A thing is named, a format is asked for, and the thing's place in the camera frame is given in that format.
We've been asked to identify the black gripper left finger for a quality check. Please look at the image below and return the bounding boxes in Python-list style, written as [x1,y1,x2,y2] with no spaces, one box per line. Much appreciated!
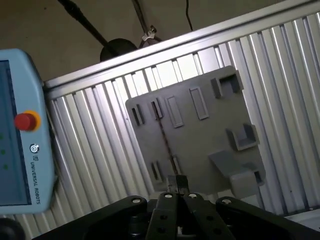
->
[32,174,180,240]

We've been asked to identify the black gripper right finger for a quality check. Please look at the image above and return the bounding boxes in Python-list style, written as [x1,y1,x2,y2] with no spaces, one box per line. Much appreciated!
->
[177,175,320,240]

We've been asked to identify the grey plastic parts rack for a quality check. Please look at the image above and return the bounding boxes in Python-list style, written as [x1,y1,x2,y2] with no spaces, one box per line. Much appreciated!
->
[124,65,266,198]

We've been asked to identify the black stand with round base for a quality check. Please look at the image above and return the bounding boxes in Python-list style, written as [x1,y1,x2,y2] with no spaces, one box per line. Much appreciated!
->
[56,0,138,63]

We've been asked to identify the tripod with silver clamp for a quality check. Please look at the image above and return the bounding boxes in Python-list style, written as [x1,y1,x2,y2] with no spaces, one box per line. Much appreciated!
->
[131,0,162,49]

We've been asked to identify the pale blue teach pendant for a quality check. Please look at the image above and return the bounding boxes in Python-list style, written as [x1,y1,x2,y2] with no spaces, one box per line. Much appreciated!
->
[0,48,56,215]

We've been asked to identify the thin black wall cable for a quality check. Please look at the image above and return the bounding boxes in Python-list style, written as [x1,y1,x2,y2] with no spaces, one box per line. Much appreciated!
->
[184,0,194,32]

